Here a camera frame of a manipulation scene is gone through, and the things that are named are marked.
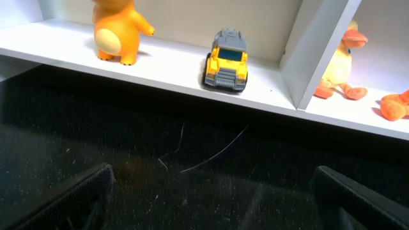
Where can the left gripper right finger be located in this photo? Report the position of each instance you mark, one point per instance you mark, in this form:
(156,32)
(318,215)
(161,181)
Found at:
(361,207)

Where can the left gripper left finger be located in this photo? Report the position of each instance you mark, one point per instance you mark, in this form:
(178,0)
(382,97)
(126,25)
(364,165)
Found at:
(70,204)

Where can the yellow rubber duck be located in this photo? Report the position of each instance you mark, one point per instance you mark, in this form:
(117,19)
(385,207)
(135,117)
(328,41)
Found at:
(118,28)

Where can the grey and yellow toy truck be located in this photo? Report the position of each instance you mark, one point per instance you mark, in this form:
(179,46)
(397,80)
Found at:
(226,65)

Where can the white plush duck yellow hat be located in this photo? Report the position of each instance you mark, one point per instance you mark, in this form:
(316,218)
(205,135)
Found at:
(394,107)

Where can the white shelf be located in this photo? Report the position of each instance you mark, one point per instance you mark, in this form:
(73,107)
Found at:
(179,68)

